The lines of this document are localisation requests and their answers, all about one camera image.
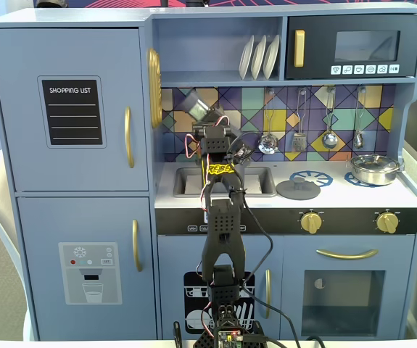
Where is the steel serving spoon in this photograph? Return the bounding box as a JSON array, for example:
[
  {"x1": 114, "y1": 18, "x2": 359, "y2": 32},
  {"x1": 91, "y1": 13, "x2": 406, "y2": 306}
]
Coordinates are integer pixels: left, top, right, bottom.
[{"x1": 352, "y1": 86, "x2": 367, "y2": 149}]

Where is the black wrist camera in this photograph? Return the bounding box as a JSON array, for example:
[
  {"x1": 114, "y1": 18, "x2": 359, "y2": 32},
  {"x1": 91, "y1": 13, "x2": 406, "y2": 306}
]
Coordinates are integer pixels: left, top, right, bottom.
[{"x1": 229, "y1": 136, "x2": 255, "y2": 162}]

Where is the tall blue fridge door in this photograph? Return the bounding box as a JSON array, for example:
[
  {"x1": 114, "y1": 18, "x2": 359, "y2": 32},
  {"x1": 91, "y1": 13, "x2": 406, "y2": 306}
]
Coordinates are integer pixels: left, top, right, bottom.
[{"x1": 0, "y1": 28, "x2": 149, "y2": 192}]

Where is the steel ladle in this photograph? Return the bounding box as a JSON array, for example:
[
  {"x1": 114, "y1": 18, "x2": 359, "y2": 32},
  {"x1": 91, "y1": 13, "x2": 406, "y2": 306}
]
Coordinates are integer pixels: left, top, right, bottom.
[{"x1": 321, "y1": 86, "x2": 338, "y2": 149}]

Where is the blue dishwasher door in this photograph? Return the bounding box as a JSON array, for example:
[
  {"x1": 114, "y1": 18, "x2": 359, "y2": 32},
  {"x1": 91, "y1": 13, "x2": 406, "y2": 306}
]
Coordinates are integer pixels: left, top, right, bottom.
[{"x1": 157, "y1": 235, "x2": 284, "y2": 340}]

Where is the gold toy wall phone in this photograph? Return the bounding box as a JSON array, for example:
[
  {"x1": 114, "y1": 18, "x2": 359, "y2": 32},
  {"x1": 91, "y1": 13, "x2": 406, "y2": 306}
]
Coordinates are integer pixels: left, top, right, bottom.
[{"x1": 146, "y1": 47, "x2": 163, "y2": 129}]

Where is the steel slotted spatula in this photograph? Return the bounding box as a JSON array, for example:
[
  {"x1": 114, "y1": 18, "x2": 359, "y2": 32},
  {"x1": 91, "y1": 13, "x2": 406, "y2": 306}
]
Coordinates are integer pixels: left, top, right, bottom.
[{"x1": 290, "y1": 88, "x2": 307, "y2": 154}]

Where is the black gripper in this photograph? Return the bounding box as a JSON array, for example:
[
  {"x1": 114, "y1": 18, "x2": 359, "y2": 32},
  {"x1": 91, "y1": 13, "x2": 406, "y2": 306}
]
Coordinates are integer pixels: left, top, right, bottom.
[{"x1": 192, "y1": 105, "x2": 233, "y2": 154}]

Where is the gray salt shaker green label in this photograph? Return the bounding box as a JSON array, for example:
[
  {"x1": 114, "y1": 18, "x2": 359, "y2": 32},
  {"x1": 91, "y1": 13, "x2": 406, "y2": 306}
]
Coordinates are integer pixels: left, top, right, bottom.
[{"x1": 178, "y1": 88, "x2": 244, "y2": 142}]

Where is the steel skimmer spoon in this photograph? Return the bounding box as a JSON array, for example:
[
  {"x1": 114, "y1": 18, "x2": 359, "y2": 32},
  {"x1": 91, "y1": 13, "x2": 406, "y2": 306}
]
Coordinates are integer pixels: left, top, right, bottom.
[{"x1": 257, "y1": 88, "x2": 280, "y2": 155}]

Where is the black toy microwave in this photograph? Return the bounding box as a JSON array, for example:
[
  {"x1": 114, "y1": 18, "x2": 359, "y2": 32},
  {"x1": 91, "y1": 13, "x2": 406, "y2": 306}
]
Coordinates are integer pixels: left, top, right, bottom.
[{"x1": 285, "y1": 14, "x2": 417, "y2": 80}]

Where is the gold dishwasher handle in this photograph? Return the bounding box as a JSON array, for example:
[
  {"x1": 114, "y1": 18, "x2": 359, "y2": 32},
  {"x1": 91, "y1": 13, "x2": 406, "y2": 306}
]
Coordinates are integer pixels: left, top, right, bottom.
[{"x1": 264, "y1": 269, "x2": 273, "y2": 320}]

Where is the blue oven door with window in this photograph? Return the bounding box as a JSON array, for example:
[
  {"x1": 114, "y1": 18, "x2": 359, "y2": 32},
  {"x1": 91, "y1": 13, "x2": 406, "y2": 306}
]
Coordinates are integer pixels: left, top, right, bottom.
[{"x1": 282, "y1": 234, "x2": 416, "y2": 340}]

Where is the gold stove knob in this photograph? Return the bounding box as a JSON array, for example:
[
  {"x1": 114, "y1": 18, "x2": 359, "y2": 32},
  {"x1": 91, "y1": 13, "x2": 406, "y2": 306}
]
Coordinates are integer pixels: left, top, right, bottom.
[
  {"x1": 376, "y1": 212, "x2": 399, "y2": 235},
  {"x1": 300, "y1": 212, "x2": 323, "y2": 235}
]

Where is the gold curved oven handle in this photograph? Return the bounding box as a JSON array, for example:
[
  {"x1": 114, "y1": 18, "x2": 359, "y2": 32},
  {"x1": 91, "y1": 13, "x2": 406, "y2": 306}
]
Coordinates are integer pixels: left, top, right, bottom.
[{"x1": 315, "y1": 248, "x2": 379, "y2": 260}]

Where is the blue freezer door with dispenser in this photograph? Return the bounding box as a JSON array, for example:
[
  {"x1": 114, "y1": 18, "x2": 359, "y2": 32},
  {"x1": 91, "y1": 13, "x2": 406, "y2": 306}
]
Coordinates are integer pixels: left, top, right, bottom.
[{"x1": 16, "y1": 196, "x2": 157, "y2": 341}]

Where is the gray round pot lid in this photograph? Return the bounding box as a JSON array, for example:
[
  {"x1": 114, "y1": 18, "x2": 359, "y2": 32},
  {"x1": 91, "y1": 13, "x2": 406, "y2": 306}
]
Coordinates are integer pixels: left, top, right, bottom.
[{"x1": 276, "y1": 177, "x2": 322, "y2": 201}]

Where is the shiny steel pot with lid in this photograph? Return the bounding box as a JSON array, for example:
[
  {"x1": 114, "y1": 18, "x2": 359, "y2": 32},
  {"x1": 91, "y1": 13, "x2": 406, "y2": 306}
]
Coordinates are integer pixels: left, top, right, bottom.
[{"x1": 346, "y1": 153, "x2": 405, "y2": 186}]

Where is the black camera cable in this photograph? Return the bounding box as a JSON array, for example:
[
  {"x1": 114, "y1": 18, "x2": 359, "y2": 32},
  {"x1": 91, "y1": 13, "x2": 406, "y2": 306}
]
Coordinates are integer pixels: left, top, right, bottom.
[{"x1": 229, "y1": 186, "x2": 303, "y2": 348}]

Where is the gray toy sink basin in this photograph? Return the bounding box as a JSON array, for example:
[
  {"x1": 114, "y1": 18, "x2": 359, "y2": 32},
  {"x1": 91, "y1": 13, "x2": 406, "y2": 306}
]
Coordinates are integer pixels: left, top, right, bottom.
[{"x1": 171, "y1": 165, "x2": 278, "y2": 199}]

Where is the white toy plate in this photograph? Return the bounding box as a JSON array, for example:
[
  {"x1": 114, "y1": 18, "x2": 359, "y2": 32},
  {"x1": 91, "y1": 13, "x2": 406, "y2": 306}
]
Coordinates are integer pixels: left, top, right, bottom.
[
  {"x1": 262, "y1": 34, "x2": 281, "y2": 80},
  {"x1": 250, "y1": 35, "x2": 268, "y2": 80},
  {"x1": 239, "y1": 35, "x2": 255, "y2": 80}
]

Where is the blue wooden toy kitchen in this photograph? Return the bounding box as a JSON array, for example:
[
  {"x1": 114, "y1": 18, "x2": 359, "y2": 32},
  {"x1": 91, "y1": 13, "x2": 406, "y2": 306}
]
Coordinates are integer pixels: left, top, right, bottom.
[{"x1": 0, "y1": 3, "x2": 417, "y2": 341}]

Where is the gold freezer door handle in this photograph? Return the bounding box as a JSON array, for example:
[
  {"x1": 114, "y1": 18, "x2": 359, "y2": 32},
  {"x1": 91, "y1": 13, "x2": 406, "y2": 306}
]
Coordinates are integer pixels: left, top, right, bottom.
[{"x1": 131, "y1": 219, "x2": 144, "y2": 273}]

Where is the black shopping list chalkboard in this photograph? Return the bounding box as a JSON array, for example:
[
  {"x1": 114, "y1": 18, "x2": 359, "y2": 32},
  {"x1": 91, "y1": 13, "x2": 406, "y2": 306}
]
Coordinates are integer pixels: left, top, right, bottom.
[{"x1": 36, "y1": 75, "x2": 107, "y2": 149}]

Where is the gold fridge door handle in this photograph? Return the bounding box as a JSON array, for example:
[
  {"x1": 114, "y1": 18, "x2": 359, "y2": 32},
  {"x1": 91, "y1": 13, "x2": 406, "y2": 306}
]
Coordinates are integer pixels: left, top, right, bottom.
[{"x1": 123, "y1": 106, "x2": 136, "y2": 169}]

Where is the gold microwave handle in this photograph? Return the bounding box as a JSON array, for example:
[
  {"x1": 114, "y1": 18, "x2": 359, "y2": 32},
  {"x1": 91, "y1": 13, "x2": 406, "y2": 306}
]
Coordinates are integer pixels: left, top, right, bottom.
[{"x1": 294, "y1": 29, "x2": 306, "y2": 69}]

